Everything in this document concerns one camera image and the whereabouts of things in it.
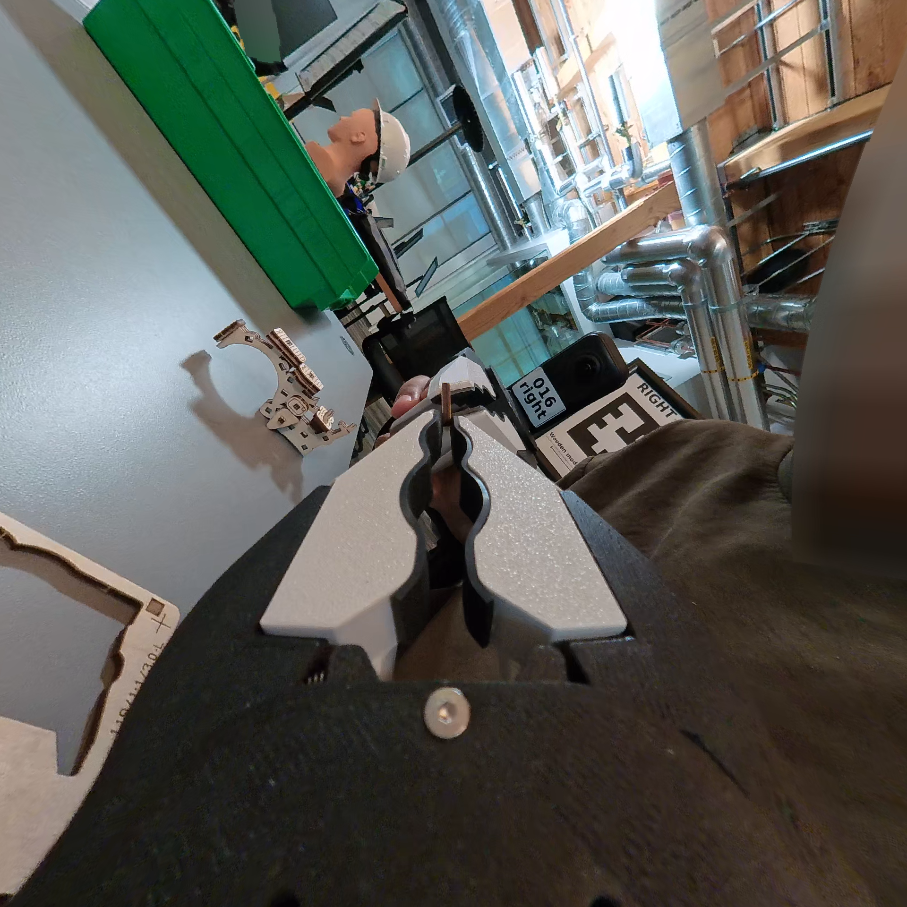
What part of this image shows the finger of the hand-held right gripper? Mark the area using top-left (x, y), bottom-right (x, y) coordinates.
top-left (388, 405), bottom-right (463, 474)
top-left (425, 354), bottom-right (500, 419)

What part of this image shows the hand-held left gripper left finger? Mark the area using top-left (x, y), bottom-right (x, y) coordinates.
top-left (258, 410), bottom-right (436, 683)

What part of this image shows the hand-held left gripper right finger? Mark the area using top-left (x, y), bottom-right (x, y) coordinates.
top-left (452, 412), bottom-right (629, 649)

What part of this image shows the silver elbow pipe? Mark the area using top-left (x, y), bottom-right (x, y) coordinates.
top-left (602, 225), bottom-right (748, 426)
top-left (588, 262), bottom-right (718, 420)

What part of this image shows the grey desk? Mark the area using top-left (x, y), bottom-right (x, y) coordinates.
top-left (0, 0), bottom-right (374, 777)

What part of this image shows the person's right hand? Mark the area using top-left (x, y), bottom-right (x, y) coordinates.
top-left (376, 374), bottom-right (472, 550)

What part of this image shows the black monitor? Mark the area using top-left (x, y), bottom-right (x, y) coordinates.
top-left (363, 296), bottom-right (473, 419)

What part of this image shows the wooden railing beam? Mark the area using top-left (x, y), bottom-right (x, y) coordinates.
top-left (457, 180), bottom-right (681, 341)

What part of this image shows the wooden model assembly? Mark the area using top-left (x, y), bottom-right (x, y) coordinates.
top-left (213, 320), bottom-right (357, 454)

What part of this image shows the white table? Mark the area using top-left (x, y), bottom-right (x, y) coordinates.
top-left (489, 241), bottom-right (555, 268)

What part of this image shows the person's olive sweatshirt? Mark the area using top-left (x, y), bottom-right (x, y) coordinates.
top-left (556, 418), bottom-right (907, 907)

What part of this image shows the white hard hat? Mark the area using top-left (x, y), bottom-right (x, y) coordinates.
top-left (368, 98), bottom-right (412, 187)

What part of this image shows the black round disc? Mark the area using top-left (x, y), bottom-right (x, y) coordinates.
top-left (445, 85), bottom-right (491, 154)

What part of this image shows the mannequin head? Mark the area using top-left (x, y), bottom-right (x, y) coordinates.
top-left (306, 108), bottom-right (380, 191)

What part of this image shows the metal handrail bar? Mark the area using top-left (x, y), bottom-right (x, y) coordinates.
top-left (723, 129), bottom-right (876, 183)

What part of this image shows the green plastic crate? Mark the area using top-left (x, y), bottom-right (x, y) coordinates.
top-left (84, 0), bottom-right (378, 313)

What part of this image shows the laser-cut plywood sheet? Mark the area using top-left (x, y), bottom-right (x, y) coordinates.
top-left (0, 512), bottom-right (180, 895)

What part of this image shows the flexible foil duct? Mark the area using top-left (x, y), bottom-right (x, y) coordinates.
top-left (744, 292), bottom-right (814, 332)

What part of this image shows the silver vertical duct pipe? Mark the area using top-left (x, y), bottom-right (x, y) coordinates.
top-left (666, 120), bottom-right (718, 235)

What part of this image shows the spiral ventilation duct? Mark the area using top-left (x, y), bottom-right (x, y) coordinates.
top-left (418, 0), bottom-right (529, 245)

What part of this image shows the silver rectangular duct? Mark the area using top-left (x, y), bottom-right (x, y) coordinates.
top-left (655, 0), bottom-right (725, 143)

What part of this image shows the wooden wall ledge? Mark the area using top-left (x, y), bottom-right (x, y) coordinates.
top-left (723, 85), bottom-right (894, 174)

